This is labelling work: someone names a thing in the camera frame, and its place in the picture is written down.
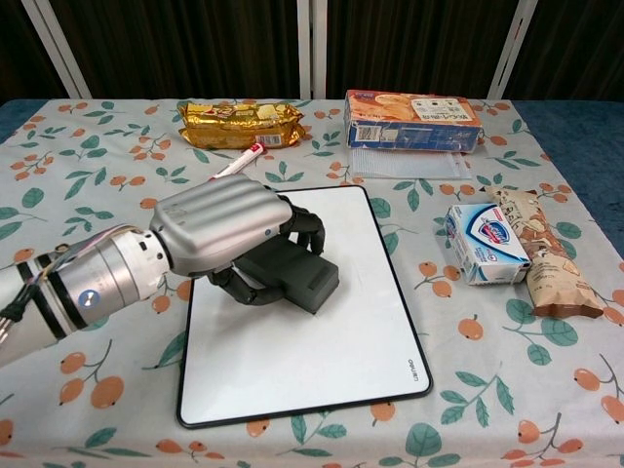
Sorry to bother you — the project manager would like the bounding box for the gold biscuit packet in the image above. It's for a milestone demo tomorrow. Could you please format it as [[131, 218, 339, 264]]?
[[175, 100, 306, 150]]

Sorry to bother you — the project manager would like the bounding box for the white partition post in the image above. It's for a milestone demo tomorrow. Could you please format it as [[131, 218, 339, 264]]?
[[21, 0, 92, 101], [487, 0, 535, 101], [297, 0, 329, 100]]

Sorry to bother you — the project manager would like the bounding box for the brown snack bar wrapper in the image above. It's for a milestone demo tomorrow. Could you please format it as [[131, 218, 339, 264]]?
[[482, 185, 606, 321]]

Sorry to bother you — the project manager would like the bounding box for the grey eraser block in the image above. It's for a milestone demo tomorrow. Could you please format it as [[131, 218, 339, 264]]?
[[233, 242, 341, 315]]

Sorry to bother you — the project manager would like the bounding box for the clear zip bag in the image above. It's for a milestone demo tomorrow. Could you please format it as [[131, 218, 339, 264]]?
[[350, 145, 474, 181]]

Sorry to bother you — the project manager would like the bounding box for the white whiteboard black frame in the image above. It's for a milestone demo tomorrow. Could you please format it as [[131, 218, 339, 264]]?
[[175, 184, 434, 430]]

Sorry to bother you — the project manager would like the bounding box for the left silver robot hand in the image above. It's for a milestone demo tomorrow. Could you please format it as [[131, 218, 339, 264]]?
[[147, 174, 327, 307]]

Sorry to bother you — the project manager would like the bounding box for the orange blue cracker box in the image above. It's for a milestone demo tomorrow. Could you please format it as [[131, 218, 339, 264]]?
[[344, 89, 486, 155]]

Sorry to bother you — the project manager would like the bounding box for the red white marker pen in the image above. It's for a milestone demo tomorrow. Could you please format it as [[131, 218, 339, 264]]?
[[210, 143, 267, 181]]

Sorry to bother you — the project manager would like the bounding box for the floral tablecloth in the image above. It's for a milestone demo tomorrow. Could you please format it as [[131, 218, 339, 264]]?
[[0, 98, 624, 468]]

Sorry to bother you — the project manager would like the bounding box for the white blue soap box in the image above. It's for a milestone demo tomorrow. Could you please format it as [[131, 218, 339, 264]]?
[[444, 202, 532, 287]]

